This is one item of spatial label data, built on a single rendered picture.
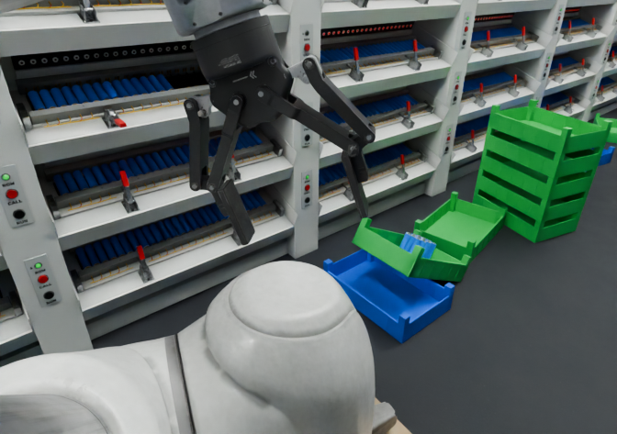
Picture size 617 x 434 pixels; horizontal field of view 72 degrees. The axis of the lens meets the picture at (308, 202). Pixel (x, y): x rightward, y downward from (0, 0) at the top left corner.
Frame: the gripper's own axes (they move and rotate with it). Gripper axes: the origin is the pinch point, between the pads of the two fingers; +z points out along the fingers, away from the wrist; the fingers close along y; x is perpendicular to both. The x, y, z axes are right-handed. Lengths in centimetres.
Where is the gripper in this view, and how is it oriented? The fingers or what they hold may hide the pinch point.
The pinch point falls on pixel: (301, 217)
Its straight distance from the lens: 46.3
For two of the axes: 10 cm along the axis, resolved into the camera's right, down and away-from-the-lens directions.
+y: 9.3, -2.3, -2.7
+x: 1.5, -4.4, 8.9
